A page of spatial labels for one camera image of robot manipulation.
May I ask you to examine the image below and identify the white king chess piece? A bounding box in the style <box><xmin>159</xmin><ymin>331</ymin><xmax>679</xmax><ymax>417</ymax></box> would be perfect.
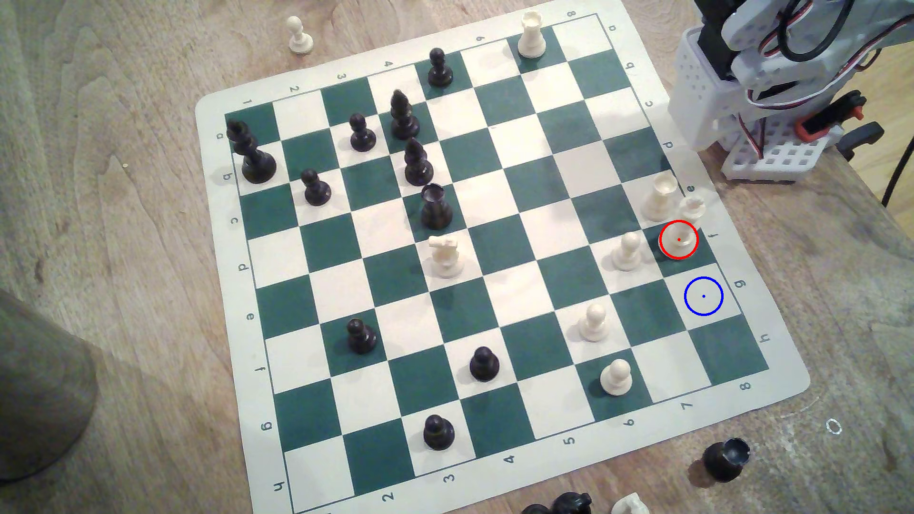
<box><xmin>660</xmin><ymin>194</ymin><xmax>708</xmax><ymax>259</ymax></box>

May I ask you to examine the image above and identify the black rook chess piece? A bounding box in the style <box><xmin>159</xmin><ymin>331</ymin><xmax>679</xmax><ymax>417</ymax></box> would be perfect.
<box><xmin>420</xmin><ymin>183</ymin><xmax>454</xmax><ymax>231</ymax></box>

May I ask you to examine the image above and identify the green white chess mat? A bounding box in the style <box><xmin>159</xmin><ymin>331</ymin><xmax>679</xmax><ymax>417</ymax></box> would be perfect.
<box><xmin>194</xmin><ymin>0</ymin><xmax>811</xmax><ymax>514</ymax></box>

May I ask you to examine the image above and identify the black bishop chess piece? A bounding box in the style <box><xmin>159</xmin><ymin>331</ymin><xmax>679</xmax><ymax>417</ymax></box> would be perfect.
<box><xmin>403</xmin><ymin>138</ymin><xmax>435</xmax><ymax>187</ymax></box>
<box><xmin>390</xmin><ymin>89</ymin><xmax>421</xmax><ymax>141</ymax></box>

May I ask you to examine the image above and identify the black pawn chess piece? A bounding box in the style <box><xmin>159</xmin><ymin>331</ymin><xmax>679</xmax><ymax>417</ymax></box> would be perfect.
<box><xmin>423</xmin><ymin>414</ymin><xmax>456</xmax><ymax>451</ymax></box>
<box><xmin>469</xmin><ymin>346</ymin><xmax>501</xmax><ymax>383</ymax></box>
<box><xmin>346</xmin><ymin>317</ymin><xmax>378</xmax><ymax>355</ymax></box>
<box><xmin>427</xmin><ymin>47</ymin><xmax>454</xmax><ymax>89</ymax></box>
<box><xmin>349</xmin><ymin>113</ymin><xmax>377</xmax><ymax>152</ymax></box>
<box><xmin>300</xmin><ymin>168</ymin><xmax>332</xmax><ymax>207</ymax></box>

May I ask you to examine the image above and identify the white pawn chess piece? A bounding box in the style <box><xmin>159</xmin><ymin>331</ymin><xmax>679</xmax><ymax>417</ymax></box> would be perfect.
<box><xmin>288</xmin><ymin>16</ymin><xmax>314</xmax><ymax>55</ymax></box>
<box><xmin>612</xmin><ymin>232</ymin><xmax>644</xmax><ymax>272</ymax></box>
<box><xmin>600</xmin><ymin>358</ymin><xmax>634</xmax><ymax>398</ymax></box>
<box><xmin>578</xmin><ymin>302</ymin><xmax>610</xmax><ymax>343</ymax></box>

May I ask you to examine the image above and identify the white rook chess piece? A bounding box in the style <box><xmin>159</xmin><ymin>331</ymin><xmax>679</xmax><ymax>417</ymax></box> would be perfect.
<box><xmin>516</xmin><ymin>10</ymin><xmax>548</xmax><ymax>59</ymax></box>
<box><xmin>640</xmin><ymin>171</ymin><xmax>679</xmax><ymax>222</ymax></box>

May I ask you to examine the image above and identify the black king chess piece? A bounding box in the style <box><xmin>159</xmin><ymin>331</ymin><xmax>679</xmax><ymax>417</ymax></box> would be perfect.
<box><xmin>226</xmin><ymin>119</ymin><xmax>277</xmax><ymax>185</ymax></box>

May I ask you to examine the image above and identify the black knight chess piece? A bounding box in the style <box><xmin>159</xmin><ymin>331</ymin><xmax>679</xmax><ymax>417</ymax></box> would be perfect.
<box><xmin>551</xmin><ymin>491</ymin><xmax>594</xmax><ymax>514</ymax></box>

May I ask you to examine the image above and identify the black toppled chess piece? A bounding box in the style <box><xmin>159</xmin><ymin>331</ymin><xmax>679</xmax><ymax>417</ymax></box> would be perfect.
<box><xmin>702</xmin><ymin>438</ymin><xmax>752</xmax><ymax>483</ymax></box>

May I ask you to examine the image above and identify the black orange table clamp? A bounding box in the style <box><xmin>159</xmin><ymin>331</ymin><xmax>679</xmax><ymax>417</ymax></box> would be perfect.
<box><xmin>794</xmin><ymin>89</ymin><xmax>886</xmax><ymax>161</ymax></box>

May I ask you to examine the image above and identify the grey blurry cylinder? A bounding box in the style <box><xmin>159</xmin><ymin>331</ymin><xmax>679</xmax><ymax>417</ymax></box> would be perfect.
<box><xmin>0</xmin><ymin>289</ymin><xmax>99</xmax><ymax>483</ymax></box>

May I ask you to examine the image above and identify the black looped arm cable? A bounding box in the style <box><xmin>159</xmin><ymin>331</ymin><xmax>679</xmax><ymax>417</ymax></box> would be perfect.
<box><xmin>777</xmin><ymin>0</ymin><xmax>854</xmax><ymax>61</ymax></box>

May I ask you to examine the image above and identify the black hanging cable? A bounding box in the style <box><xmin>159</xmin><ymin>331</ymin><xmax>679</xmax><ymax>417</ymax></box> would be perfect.
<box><xmin>882</xmin><ymin>134</ymin><xmax>914</xmax><ymax>209</ymax></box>

